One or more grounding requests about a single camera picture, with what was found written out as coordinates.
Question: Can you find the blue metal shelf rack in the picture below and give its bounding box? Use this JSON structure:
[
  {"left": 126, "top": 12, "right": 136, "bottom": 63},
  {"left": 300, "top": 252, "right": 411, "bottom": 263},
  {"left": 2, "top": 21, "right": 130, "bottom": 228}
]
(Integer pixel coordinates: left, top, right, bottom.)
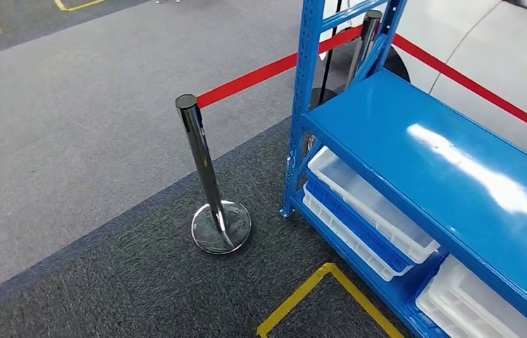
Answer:
[{"left": 280, "top": 0, "right": 527, "bottom": 338}]

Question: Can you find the chrome stanchion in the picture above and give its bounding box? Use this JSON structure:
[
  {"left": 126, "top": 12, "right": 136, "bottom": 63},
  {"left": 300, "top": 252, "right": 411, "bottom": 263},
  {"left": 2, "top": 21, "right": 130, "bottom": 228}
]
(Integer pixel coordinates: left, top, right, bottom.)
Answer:
[
  {"left": 345, "top": 9, "right": 383, "bottom": 90},
  {"left": 175, "top": 93, "right": 253, "bottom": 256}
]

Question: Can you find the red barrier belt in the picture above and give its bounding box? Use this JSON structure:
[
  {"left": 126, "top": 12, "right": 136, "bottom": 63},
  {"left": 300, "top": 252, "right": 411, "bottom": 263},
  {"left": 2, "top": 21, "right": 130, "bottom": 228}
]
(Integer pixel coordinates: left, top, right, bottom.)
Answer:
[
  {"left": 392, "top": 33, "right": 527, "bottom": 144},
  {"left": 197, "top": 25, "right": 364, "bottom": 110}
]

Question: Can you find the white plastic bin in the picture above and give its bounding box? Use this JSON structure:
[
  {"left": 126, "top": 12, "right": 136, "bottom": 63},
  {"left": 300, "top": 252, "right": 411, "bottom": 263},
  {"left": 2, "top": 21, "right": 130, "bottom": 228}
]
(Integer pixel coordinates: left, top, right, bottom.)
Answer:
[
  {"left": 307, "top": 146, "right": 441, "bottom": 265},
  {"left": 302, "top": 183, "right": 407, "bottom": 282},
  {"left": 415, "top": 287, "right": 467, "bottom": 338},
  {"left": 424, "top": 255, "right": 527, "bottom": 338}
]

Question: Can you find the white car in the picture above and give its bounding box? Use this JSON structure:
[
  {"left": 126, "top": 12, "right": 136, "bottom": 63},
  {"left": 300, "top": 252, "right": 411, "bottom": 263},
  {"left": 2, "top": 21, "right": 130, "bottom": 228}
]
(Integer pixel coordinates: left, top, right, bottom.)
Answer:
[{"left": 319, "top": 0, "right": 527, "bottom": 173}]

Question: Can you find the black barrier post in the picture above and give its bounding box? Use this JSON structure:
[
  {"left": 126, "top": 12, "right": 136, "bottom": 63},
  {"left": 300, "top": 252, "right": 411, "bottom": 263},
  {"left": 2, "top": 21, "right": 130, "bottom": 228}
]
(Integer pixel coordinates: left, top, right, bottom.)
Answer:
[{"left": 310, "top": 0, "right": 344, "bottom": 111}]

